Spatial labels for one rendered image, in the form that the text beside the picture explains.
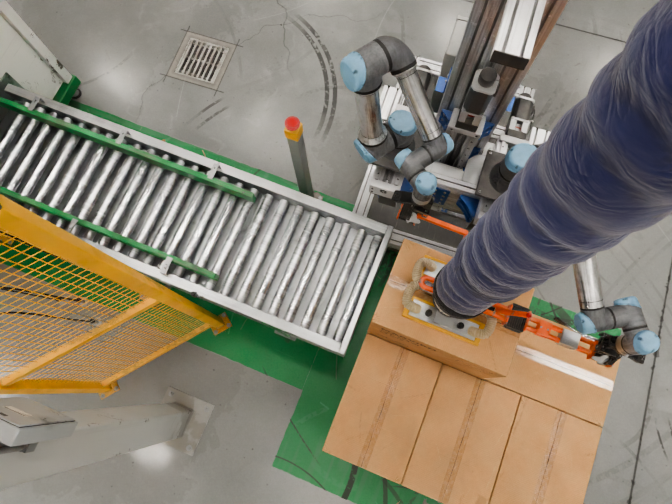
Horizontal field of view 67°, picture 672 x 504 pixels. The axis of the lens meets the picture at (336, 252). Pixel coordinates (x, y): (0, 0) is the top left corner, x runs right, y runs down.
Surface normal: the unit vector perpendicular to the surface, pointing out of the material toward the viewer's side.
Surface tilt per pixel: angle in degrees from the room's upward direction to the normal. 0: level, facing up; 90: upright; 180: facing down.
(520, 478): 0
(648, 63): 87
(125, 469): 0
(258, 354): 0
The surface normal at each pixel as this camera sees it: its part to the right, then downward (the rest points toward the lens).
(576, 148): -0.98, -0.04
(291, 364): -0.02, -0.25
